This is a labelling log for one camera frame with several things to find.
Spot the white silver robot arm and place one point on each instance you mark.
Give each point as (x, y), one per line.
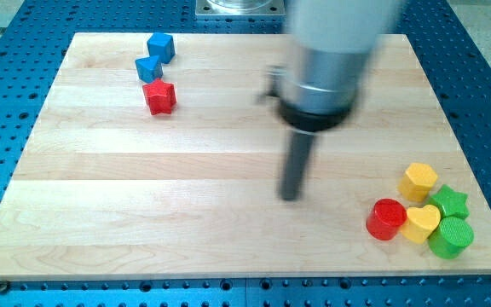
(330, 43)

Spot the red star block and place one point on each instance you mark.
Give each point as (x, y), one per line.
(160, 96)

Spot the light wooden board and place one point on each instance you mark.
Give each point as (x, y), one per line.
(105, 190)

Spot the yellow heart block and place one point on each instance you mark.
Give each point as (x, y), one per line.
(420, 223)

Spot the blue triangle block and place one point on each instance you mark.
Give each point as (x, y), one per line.
(149, 68)

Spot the yellow hexagon block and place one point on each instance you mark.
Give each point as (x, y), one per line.
(417, 181)

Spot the blue cube block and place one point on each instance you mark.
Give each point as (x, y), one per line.
(162, 45)

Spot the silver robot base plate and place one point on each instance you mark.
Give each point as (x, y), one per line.
(239, 7)

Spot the green cylinder block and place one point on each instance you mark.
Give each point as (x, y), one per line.
(451, 237)

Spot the red cylinder block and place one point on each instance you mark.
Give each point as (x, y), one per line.
(385, 219)

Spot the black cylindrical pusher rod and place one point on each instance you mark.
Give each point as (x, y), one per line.
(296, 162)

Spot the green star block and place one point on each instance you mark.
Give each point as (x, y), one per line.
(449, 202)

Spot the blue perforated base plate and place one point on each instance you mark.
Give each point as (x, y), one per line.
(34, 44)

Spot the black pusher mount ring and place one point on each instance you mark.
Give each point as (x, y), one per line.
(311, 122)

